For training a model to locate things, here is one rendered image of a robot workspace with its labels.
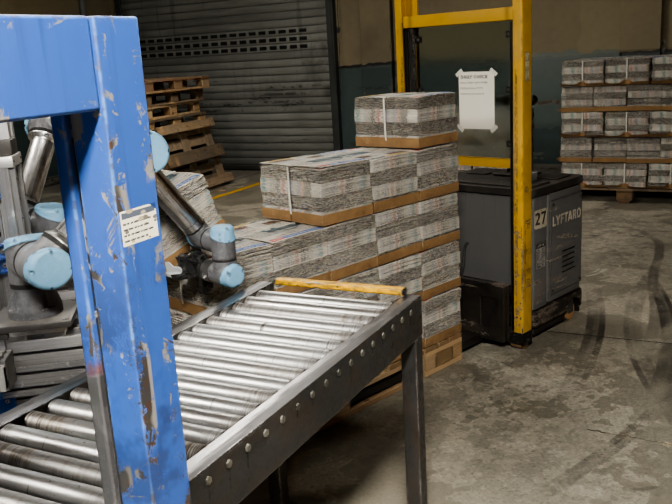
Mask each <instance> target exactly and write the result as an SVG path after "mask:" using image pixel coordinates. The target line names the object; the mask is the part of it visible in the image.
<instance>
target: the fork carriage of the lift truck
mask: <svg viewBox="0 0 672 504"><path fill-rule="evenodd" d="M459 276H461V285H460V286H457V287H460V288H461V292H462V293H461V295H462V296H461V298H460V300H459V301H460V310H461V320H462V321H460V322H461V323H462V327H461V331H460V332H462V331H464V330H468V331H472V332H476V333H480V337H481V338H484V339H488V340H492V341H497V342H501V343H505V341H509V283H504V282H498V281H493V280H487V279H481V278H476V277H470V276H465V275H459Z"/></svg>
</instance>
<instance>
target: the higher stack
mask: <svg viewBox="0 0 672 504"><path fill-rule="evenodd" d="M455 94H456V93H455V92H426V93H425V92H423V93H421V92H419V93H418V92H401V93H387V94H378V95H370V96H363V97H358V98H355V108H356V109H355V110H354V112H355V114H354V115H355V118H354V119H355V125H356V126H355V127H356V133H357V134H356V135H357V137H385V140H386V141H387V138H418V139H419V138H424V137H429V136H435V135H440V134H446V133H451V132H456V129H458V128H457V120H456V119H457V116H455V115H456V114H455V110H456V109H455V108H456V105H455V104H456V103H455V102H456V99H455V98H456V96H455ZM356 113H357V114H356ZM457 146H458V145H457V144H455V143H449V142H448V143H443V144H438V145H434V146H429V147H424V148H396V147H373V146H363V147H359V148H373V149H384V150H385V149H386V150H406V151H413V152H417V156H416V157H417V159H416V161H417V162H415V163H417V164H416V167H417V172H416V176H417V177H418V180H417V183H418V184H417V188H418V190H417V191H423V190H427V189H431V188H435V187H439V186H443V185H447V184H451V183H454V182H457V180H458V173H459V172H458V170H457V167H459V162H458V160H459V159H458V158H459V157H458V156H459V155H457V153H458V151H457V150H456V149H458V148H457ZM457 195H458V194H457V193H454V192H451V193H448V194H444V195H440V196H437V197H433V198H429V199H425V200H422V201H418V202H416V203H418V210H419V211H418V216H417V217H418V218H419V219H418V223H419V224H418V226H419V227H420V228H421V229H420V231H421V237H420V241H422V244H423V241H426V240H429V239H432V238H435V237H439V236H442V235H445V234H448V233H451V232H454V231H458V230H459V228H460V226H459V222H460V221H459V216H458V204H457V202H458V201H457V200H458V198H457V197H458V196H457ZM458 246H460V245H459V241H456V240H454V241H451V242H448V243H445V244H442V245H439V246H436V247H433V248H430V249H427V250H424V251H420V252H417V253H419V254H421V256H422V258H421V260H422V261H421V263H422V264H421V265H420V266H421V271H422V272H421V277H422V285H421V286H422V290H421V291H425V290H428V289H430V288H433V287H435V286H438V285H441V284H443V283H446V282H448V281H451V280H453V279H456V278H458V277H459V274H460V270H459V269H460V267H459V263H460V262H461V261H460V260H461V259H460V251H459V247H458ZM461 293H462V292H461V288H460V287H455V288H452V289H450V290H447V291H445V292H443V293H440V294H438V295H435V296H433V297H430V298H428V299H425V300H423V301H421V303H422V314H423V321H424V323H423V329H424V330H423V331H424V332H423V335H424V336H423V337H424V339H427V338H429V337H431V336H433V335H435V334H437V333H440V332H442V331H444V330H446V329H448V328H451V327H453V326H455V325H457V324H460V321H462V320H461V310H460V301H459V300H460V298H461V296H462V295H461ZM422 350H423V351H424V354H425V376H426V377H428V376H429V375H431V374H433V373H435V372H437V371H439V370H441V369H443V368H445V367H447V366H449V365H451V364H453V363H455V362H457V361H459V360H461V359H462V337H461V332H458V333H456V334H454V335H452V336H449V337H447V338H445V339H443V340H441V341H439V342H437V343H435V344H433V345H430V346H428V347H426V348H423V349H422Z"/></svg>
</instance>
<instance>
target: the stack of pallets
mask: <svg viewBox="0 0 672 504"><path fill-rule="evenodd" d="M187 80H196V87H188V85H187ZM144 82H145V91H146V100H147V109H148V118H149V127H150V130H152V129H154V128H156V127H162V126H167V125H172V124H178V123H183V122H184V121H183V117H193V118H194V120H200V119H205V118H206V117H205V115H206V112H200V107H199V100H204V99H203V95H202V92H203V88H208V87H210V85H209V75H207V76H186V77H166V78H150V79H144ZM164 83H169V88H164ZM180 93H190V99H188V100H181V97H180ZM156 96H165V100H161V101H157V100H156ZM177 105H187V111H186V112H181V113H177ZM153 109H161V112H159V113H154V111H153ZM160 121H168V123H169V124H164V125H160ZM200 136H204V135H203V133H200V134H195V135H191V136H187V138H188V139H190V138H195V137H200ZM181 152H184V151H183V149H181V150H177V151H173V152H169V153H170V155H173V154H177V153H181ZM186 166H189V165H186ZM186 166H183V167H179V168H175V169H171V171H176V172H177V171H180V170H184V169H186Z"/></svg>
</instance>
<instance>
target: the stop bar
mask: <svg viewBox="0 0 672 504"><path fill-rule="evenodd" d="M275 284H276V285H286V286H297V287H309V288H320V289H331V290H343V291H354V292H365V293H377V294H388V295H399V296H404V295H405V294H406V293H407V288H406V287H397V286H385V285H373V284H361V283H349V282H337V281H325V280H313V279H301V278H289V277H278V278H276V279H275Z"/></svg>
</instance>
